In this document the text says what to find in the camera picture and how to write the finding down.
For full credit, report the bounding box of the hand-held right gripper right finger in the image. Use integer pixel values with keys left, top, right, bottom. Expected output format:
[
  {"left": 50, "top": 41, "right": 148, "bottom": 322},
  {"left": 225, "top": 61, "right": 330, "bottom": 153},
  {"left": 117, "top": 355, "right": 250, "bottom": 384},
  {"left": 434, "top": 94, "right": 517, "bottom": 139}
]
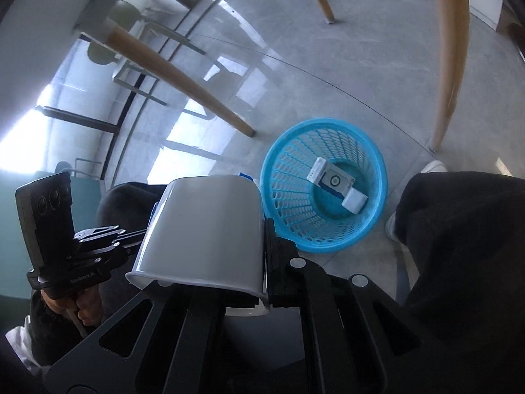
[{"left": 239, "top": 171, "right": 435, "bottom": 394}]

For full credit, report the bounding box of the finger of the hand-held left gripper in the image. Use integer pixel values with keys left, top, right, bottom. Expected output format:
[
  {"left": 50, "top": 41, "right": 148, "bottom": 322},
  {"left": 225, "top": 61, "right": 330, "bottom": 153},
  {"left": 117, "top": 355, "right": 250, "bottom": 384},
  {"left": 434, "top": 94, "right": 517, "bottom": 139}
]
[
  {"left": 81, "top": 229, "right": 147, "bottom": 260},
  {"left": 74, "top": 224, "right": 129, "bottom": 243}
]

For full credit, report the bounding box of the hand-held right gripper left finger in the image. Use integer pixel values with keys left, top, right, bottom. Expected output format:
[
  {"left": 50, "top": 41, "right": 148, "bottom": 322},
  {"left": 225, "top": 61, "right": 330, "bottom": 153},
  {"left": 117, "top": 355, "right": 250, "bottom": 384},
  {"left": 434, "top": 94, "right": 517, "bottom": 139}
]
[{"left": 43, "top": 202, "right": 230, "bottom": 394}]

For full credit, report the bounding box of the blue plastic mesh basket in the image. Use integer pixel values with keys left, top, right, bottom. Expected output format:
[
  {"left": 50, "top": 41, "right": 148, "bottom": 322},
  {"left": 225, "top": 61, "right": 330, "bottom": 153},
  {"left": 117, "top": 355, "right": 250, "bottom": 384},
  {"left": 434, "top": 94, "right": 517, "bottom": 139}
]
[{"left": 260, "top": 118, "right": 388, "bottom": 253}]

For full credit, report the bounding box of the white paper cup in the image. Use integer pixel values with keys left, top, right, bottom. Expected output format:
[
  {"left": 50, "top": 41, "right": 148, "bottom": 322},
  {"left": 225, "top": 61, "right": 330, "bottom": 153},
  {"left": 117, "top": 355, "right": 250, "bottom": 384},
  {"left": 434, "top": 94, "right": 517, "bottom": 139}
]
[{"left": 125, "top": 174, "right": 271, "bottom": 317}]

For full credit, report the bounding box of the person's left hand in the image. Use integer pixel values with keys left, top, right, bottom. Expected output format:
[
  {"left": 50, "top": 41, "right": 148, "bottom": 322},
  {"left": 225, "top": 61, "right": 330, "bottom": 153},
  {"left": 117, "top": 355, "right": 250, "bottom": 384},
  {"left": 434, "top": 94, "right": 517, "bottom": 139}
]
[{"left": 41, "top": 281, "right": 104, "bottom": 330}]

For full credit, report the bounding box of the person's left leg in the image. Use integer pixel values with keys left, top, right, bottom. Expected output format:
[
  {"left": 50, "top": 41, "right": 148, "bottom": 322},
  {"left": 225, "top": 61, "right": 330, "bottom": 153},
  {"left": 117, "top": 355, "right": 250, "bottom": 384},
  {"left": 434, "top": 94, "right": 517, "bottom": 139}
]
[{"left": 95, "top": 181, "right": 169, "bottom": 317}]

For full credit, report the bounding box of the person's leg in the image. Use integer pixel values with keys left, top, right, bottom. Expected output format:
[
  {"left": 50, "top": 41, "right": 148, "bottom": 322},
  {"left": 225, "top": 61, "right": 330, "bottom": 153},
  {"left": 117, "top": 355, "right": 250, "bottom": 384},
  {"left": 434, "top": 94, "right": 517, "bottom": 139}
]
[
  {"left": 396, "top": 171, "right": 525, "bottom": 394},
  {"left": 95, "top": 181, "right": 169, "bottom": 317}
]

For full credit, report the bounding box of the white cardboard box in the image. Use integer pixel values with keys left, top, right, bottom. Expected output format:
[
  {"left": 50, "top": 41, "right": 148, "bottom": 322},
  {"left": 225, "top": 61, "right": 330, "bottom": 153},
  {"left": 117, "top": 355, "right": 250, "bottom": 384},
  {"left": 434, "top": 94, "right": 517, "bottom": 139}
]
[{"left": 307, "top": 157, "right": 368, "bottom": 214}]

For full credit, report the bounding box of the white shoe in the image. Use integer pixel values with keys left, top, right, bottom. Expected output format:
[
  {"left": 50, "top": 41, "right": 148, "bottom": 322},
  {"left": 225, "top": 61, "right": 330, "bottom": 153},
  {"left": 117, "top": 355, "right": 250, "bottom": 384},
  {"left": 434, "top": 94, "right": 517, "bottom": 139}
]
[
  {"left": 420, "top": 160, "right": 449, "bottom": 175},
  {"left": 385, "top": 211, "right": 402, "bottom": 244}
]

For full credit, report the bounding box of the white cloth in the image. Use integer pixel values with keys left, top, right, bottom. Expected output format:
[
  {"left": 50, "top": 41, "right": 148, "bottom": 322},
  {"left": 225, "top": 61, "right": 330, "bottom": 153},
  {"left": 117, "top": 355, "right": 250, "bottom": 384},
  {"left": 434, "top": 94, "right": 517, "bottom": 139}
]
[{"left": 5, "top": 315, "right": 52, "bottom": 378}]

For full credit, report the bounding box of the person's right leg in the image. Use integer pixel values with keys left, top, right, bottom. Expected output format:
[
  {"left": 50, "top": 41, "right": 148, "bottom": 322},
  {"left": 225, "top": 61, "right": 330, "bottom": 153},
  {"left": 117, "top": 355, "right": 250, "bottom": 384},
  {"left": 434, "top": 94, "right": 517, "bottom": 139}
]
[{"left": 396, "top": 171, "right": 525, "bottom": 394}]

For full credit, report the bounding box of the green chair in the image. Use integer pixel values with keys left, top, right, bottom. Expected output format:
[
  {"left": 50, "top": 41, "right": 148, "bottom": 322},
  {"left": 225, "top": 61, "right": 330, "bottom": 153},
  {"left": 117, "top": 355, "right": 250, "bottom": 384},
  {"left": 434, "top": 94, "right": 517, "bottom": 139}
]
[{"left": 86, "top": 0, "right": 206, "bottom": 106}]

